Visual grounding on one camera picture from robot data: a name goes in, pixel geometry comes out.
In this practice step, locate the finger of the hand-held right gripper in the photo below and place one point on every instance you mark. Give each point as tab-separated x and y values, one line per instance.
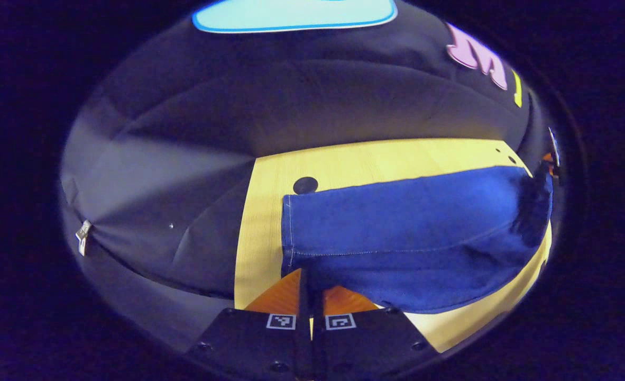
550	166

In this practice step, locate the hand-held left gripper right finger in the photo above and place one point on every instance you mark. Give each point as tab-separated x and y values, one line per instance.
365	341

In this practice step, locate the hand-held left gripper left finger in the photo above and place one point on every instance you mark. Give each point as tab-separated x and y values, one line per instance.
270	344

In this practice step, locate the blue jeans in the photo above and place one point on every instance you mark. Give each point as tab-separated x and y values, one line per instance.
397	233

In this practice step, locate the black backdrop cloth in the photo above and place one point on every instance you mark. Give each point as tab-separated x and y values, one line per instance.
185	159

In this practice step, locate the silver binder clip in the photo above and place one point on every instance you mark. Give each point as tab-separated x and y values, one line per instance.
83	237

